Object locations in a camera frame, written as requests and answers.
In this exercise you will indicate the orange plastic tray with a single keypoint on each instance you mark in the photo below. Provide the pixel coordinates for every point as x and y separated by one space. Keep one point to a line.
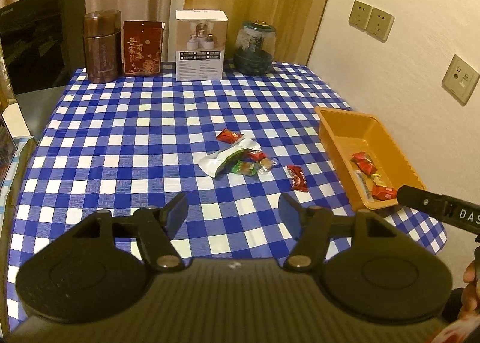
345 132

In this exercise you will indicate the yellow green candy packet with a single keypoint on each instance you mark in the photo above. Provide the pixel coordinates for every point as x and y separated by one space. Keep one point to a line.
378 180

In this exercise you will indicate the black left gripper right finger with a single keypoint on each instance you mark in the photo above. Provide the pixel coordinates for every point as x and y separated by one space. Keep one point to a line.
309 226

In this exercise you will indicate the dark red candy packet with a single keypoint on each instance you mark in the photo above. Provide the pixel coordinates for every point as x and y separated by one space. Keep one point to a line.
298 179

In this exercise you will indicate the network wall outlet plate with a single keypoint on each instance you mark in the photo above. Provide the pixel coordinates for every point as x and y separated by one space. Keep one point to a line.
460 80

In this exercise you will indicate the clear brown cube candy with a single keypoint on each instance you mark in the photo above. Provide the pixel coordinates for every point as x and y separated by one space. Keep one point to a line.
266 164

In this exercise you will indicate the person right hand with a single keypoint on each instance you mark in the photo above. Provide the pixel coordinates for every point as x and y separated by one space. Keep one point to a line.
470 295

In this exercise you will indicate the black laptop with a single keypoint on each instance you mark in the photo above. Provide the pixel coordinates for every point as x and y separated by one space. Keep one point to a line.
42 46

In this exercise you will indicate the red gold gift box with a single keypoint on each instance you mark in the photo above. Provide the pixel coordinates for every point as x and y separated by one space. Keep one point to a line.
142 47

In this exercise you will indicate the white green snack pouch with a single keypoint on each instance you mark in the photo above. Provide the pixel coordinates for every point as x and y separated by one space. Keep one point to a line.
214 163

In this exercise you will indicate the blue white checkered tablecloth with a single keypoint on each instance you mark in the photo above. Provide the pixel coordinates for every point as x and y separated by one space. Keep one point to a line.
137 141

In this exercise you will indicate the small red candy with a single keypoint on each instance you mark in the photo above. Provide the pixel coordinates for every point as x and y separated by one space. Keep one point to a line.
256 155

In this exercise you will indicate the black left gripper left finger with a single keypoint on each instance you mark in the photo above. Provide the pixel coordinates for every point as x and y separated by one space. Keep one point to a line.
156 226

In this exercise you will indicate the brown cylindrical tin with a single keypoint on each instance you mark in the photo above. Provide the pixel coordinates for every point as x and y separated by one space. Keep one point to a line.
102 45

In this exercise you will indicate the double wall socket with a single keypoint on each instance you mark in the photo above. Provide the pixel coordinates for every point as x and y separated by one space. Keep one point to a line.
373 21

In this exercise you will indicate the clear grey seed packet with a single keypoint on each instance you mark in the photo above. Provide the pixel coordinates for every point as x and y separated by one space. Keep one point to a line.
364 186

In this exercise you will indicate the white product box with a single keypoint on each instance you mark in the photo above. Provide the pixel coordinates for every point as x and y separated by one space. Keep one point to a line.
200 44

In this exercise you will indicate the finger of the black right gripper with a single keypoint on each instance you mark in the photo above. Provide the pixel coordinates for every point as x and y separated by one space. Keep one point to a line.
421 200

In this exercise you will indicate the large red snack packet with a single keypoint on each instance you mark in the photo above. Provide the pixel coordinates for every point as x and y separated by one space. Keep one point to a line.
364 163

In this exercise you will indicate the green glass jar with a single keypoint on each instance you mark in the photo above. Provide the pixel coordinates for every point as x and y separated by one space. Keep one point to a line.
255 48

